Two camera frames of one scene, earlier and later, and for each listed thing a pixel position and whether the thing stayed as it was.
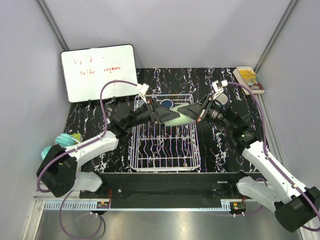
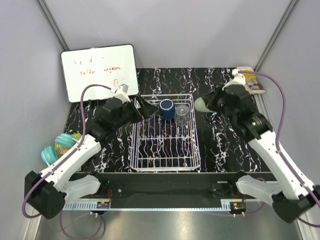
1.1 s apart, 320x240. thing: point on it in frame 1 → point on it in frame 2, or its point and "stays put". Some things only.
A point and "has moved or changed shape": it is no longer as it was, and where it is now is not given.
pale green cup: x=182 y=120 has moved or changed shape
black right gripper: x=193 y=110 → x=211 y=97
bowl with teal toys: x=65 y=140 stays put
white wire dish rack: x=158 y=148 stays put
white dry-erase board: x=85 y=71 stays put
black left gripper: x=163 y=114 → x=142 y=113
